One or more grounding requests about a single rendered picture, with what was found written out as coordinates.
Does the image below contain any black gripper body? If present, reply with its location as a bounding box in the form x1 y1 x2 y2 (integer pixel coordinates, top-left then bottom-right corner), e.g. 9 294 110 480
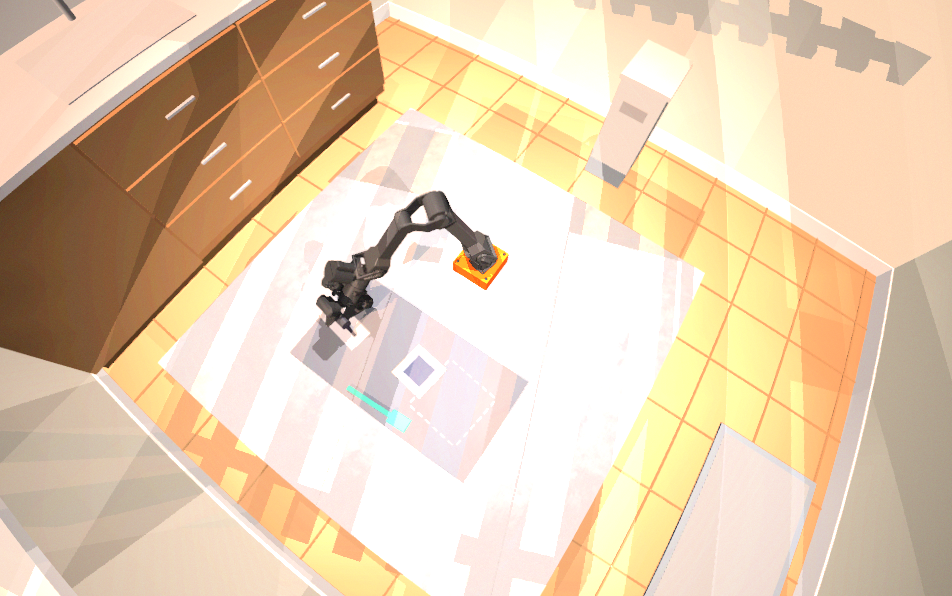
316 283 373 318

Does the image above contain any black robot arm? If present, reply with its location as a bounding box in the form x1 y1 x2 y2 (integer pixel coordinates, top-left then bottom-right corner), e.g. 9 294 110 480
321 190 498 296

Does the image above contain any turquoise t-shaped piece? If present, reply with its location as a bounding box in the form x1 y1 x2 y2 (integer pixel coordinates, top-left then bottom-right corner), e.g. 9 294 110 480
346 385 411 432

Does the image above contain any white square tile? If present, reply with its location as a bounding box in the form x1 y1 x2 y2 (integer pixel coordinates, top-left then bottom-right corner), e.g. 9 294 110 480
392 344 446 399

